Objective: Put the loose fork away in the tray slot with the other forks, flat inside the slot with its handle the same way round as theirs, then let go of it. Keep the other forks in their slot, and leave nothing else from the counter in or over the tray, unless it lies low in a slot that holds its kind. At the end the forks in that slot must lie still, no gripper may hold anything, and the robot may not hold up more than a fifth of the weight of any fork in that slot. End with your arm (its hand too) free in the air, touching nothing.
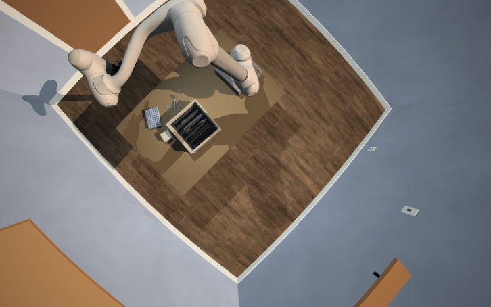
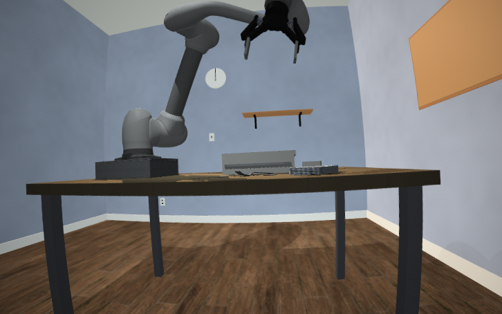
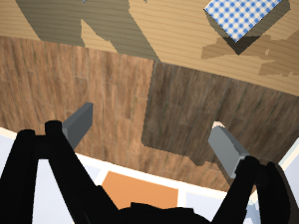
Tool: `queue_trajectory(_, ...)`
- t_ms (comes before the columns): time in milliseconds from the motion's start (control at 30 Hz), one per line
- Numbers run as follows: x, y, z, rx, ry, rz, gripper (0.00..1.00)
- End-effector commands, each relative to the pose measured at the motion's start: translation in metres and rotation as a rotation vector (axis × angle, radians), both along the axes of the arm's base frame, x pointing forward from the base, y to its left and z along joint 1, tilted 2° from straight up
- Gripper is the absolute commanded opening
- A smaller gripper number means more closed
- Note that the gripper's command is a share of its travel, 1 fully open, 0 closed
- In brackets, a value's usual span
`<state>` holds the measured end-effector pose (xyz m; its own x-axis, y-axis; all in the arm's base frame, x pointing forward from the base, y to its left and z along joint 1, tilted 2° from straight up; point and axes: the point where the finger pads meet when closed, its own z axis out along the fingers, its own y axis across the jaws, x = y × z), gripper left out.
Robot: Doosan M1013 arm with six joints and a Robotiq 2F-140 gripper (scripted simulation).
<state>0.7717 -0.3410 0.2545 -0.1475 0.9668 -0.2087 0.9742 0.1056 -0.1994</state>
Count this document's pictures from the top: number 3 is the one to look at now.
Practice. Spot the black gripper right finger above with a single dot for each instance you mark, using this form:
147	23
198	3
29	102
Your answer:
277	204

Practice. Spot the blue and white checkered towel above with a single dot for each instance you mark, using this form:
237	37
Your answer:
237	17

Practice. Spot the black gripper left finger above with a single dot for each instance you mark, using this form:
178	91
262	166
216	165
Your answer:
86	201

